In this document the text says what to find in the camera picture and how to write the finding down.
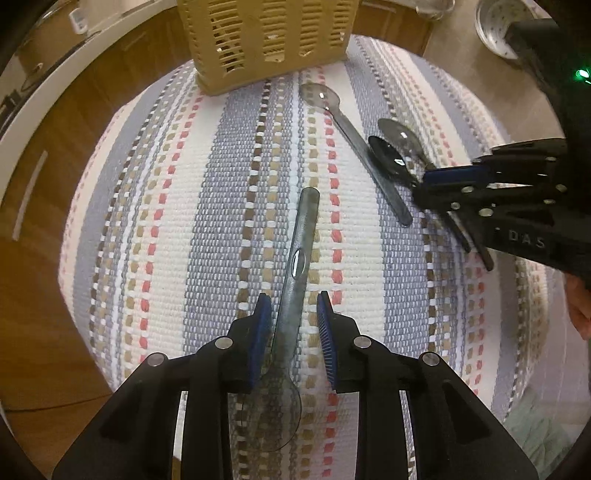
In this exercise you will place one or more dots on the white speckled bowl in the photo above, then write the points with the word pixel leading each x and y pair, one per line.
pixel 494 30

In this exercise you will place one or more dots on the black gas stove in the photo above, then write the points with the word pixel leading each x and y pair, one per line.
pixel 8 104

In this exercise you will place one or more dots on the brown rice cooker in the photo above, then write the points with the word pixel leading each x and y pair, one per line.
pixel 78 19

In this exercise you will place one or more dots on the striped woven table mat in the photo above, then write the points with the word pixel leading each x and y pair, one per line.
pixel 207 207

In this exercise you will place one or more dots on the person's right hand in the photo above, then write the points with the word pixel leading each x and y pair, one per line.
pixel 581 307

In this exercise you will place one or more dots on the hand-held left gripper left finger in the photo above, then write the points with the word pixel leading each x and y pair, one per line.
pixel 258 344

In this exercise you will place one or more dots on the yellow slotted utensil basket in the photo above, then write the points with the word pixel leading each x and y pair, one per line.
pixel 231 69

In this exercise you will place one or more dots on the black plastic spoon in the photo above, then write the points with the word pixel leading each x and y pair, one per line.
pixel 388 154

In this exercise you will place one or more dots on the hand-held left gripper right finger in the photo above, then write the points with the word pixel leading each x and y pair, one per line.
pixel 326 344

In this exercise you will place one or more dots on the translucent grey plastic spoon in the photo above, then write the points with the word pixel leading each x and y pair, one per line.
pixel 355 138
pixel 300 240

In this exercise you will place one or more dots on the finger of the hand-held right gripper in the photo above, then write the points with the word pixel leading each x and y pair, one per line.
pixel 466 198
pixel 457 175

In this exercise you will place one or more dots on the light green cloth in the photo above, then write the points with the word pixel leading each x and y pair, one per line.
pixel 545 429

